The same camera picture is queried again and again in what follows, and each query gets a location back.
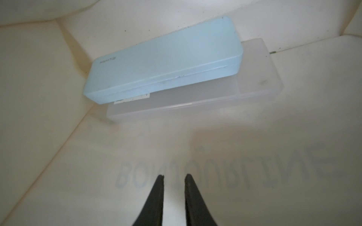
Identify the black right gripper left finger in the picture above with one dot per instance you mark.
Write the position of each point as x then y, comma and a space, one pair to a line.
152, 211

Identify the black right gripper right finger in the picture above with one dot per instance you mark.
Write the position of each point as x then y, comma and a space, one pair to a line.
197, 213

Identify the cream canvas tote bag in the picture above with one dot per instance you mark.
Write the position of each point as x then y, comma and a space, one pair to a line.
290, 158

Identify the light green case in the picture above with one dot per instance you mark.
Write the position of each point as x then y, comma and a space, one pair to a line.
199, 53

